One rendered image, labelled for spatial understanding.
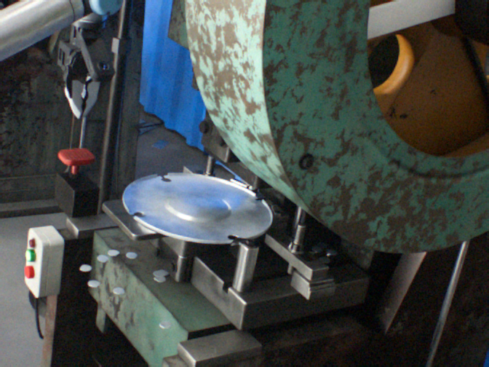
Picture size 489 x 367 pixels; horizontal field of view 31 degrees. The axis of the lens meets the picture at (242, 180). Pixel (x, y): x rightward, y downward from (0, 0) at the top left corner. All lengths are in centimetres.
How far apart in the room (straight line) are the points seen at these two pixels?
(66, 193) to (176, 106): 232
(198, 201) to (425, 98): 55
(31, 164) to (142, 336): 167
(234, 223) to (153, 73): 272
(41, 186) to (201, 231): 179
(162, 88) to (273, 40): 329
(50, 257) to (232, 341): 47
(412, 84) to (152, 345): 72
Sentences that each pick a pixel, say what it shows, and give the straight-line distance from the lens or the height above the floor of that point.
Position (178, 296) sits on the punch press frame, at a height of 65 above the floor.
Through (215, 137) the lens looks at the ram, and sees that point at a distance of 167.
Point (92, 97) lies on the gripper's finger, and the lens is 189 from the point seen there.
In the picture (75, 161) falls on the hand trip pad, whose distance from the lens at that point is 191.
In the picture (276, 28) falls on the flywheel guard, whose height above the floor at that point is 128.
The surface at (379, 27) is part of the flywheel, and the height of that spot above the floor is 127.
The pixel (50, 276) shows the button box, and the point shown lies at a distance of 189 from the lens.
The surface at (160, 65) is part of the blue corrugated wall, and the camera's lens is 434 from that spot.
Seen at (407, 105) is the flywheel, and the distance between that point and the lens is 135.
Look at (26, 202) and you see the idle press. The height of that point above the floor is 3.
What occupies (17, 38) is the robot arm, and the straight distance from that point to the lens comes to 156.
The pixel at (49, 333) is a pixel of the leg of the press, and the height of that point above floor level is 37.
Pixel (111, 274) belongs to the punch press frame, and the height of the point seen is 59.
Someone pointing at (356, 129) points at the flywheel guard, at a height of 114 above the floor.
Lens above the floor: 151
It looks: 23 degrees down
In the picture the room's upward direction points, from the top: 10 degrees clockwise
